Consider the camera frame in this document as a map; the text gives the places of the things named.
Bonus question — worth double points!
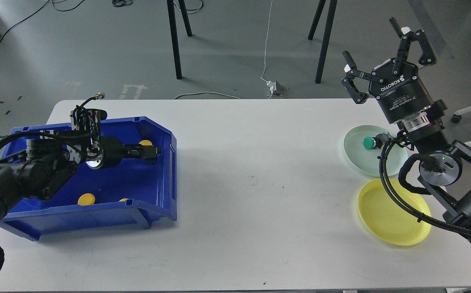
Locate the black stand legs right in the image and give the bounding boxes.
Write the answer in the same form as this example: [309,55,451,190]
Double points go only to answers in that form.
[307,0,338,85]

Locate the black floor cable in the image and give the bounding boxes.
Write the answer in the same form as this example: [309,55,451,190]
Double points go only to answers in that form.
[0,0,133,66]

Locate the white power adapter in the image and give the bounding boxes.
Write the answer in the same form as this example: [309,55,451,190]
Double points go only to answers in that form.
[266,81,288,99]

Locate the white power cable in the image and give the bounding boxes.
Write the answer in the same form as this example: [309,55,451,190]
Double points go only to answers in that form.
[173,0,275,100]

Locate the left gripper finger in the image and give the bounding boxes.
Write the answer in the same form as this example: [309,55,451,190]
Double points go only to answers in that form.
[128,155,159,164]
[124,144,161,157]

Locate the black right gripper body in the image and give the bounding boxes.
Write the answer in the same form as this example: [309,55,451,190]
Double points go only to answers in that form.
[369,61,447,124]

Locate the black stand legs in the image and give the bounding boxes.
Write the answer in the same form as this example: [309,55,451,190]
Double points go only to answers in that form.
[166,0,193,80]
[307,0,338,85]

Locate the pale green plate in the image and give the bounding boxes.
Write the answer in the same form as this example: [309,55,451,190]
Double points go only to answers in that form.
[343,125,408,178]

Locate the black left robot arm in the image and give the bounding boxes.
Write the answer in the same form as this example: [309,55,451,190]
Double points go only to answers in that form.
[0,93,161,271]

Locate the black stand legs left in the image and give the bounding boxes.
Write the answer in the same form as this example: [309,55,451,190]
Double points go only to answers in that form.
[166,0,193,80]

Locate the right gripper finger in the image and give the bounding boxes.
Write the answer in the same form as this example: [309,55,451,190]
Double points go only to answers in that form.
[389,17,437,76]
[341,50,384,105]

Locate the yellow push button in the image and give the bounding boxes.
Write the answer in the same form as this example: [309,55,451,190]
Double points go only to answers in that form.
[139,140,154,146]
[77,193,96,206]

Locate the green push button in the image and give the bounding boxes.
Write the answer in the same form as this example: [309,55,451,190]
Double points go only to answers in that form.
[363,132,393,150]

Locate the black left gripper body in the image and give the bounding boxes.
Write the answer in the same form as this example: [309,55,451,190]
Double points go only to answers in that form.
[85,136,128,169]

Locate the yellow plate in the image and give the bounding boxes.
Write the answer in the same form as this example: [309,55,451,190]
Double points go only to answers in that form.
[358,179,432,247]

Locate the blue plastic storage bin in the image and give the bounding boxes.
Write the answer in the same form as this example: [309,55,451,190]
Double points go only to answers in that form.
[0,116,177,241]

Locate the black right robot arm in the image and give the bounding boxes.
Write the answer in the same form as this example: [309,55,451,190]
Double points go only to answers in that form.
[341,18,471,243]

